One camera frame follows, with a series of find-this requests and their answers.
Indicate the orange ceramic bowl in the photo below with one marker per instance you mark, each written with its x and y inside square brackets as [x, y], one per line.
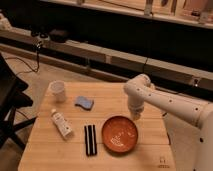
[119, 134]

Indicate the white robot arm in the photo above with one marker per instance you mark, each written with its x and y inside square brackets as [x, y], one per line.
[198, 113]

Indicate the white plastic cup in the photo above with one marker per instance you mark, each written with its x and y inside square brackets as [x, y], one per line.
[57, 88]

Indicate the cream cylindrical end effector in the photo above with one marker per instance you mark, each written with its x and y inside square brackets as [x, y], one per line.
[136, 114]

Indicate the dark device on ledge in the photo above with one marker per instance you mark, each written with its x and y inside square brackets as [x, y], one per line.
[59, 36]

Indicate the black office chair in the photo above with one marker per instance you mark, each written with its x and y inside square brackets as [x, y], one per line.
[12, 98]

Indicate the white tube bottle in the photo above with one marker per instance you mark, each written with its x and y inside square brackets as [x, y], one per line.
[61, 123]

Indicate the black striped rectangular block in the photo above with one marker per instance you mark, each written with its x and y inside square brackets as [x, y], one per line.
[90, 140]

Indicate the blue sponge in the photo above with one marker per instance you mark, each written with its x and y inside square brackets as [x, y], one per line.
[83, 102]

